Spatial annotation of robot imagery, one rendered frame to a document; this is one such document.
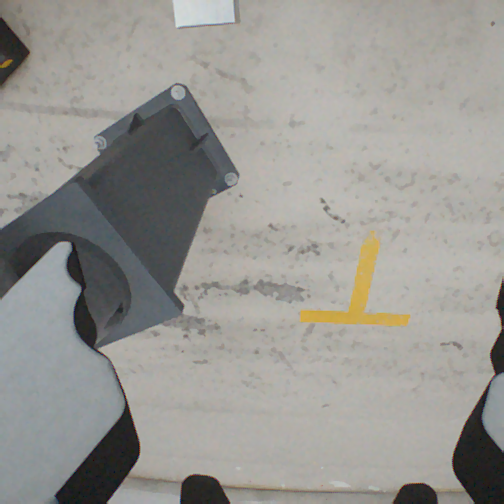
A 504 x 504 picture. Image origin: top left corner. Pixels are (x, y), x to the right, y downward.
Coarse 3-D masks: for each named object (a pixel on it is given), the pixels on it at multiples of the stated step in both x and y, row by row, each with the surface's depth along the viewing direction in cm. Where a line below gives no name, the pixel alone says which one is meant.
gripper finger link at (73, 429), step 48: (48, 288) 9; (0, 336) 7; (48, 336) 7; (0, 384) 6; (48, 384) 6; (96, 384) 7; (0, 432) 6; (48, 432) 6; (96, 432) 6; (0, 480) 5; (48, 480) 5; (96, 480) 6
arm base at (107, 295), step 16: (32, 240) 52; (48, 240) 51; (64, 240) 51; (80, 240) 52; (16, 256) 51; (32, 256) 49; (80, 256) 51; (96, 256) 52; (16, 272) 48; (96, 272) 51; (112, 272) 53; (96, 288) 51; (112, 288) 53; (128, 288) 57; (96, 304) 51; (112, 304) 53; (128, 304) 58; (96, 320) 51; (112, 320) 56; (96, 336) 51
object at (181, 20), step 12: (180, 0) 17; (192, 0) 17; (204, 0) 17; (216, 0) 17; (228, 0) 17; (180, 12) 17; (192, 12) 17; (204, 12) 17; (216, 12) 17; (228, 12) 17; (180, 24) 18; (192, 24) 18; (204, 24) 18; (216, 24) 18
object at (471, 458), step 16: (496, 304) 11; (496, 352) 9; (496, 368) 9; (496, 384) 7; (480, 400) 7; (496, 400) 6; (480, 416) 6; (496, 416) 6; (464, 432) 7; (480, 432) 6; (496, 432) 6; (464, 448) 6; (480, 448) 6; (496, 448) 6; (464, 464) 6; (480, 464) 6; (496, 464) 6; (464, 480) 6; (480, 480) 6; (496, 480) 6; (480, 496) 6; (496, 496) 6
